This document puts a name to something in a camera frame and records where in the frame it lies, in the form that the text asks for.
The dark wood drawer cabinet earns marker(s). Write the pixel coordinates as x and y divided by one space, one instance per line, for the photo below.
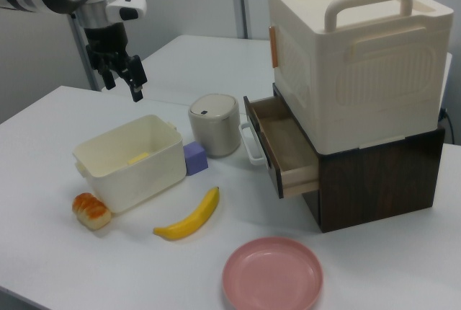
378 187

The large cream storage box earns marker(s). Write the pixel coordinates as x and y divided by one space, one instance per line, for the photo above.
360 65

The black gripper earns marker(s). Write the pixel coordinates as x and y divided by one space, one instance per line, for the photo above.
106 41

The pink plastic plate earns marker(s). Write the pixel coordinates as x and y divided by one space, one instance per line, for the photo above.
272 275

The yellow toy banana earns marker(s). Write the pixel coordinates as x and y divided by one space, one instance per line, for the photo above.
194 218

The purple cube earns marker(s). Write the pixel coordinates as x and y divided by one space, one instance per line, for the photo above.
196 160

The beige mini trash can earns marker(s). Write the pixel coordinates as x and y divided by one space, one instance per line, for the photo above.
216 133

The toy bread loaf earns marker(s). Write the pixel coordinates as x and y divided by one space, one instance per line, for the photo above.
91 212

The open cream plastic bin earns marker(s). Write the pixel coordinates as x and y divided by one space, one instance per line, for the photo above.
144 176

